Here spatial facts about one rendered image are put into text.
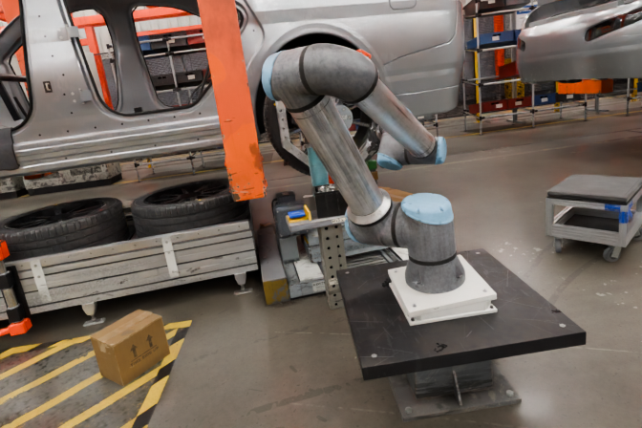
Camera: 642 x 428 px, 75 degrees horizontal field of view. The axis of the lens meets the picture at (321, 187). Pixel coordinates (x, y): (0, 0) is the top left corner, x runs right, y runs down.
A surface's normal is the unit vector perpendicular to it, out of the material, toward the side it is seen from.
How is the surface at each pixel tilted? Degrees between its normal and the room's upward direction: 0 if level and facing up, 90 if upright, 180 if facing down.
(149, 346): 90
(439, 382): 90
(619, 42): 89
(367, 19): 90
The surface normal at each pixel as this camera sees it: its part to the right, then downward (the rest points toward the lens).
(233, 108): 0.19, 0.21
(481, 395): -0.13, -0.96
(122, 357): 0.83, 0.03
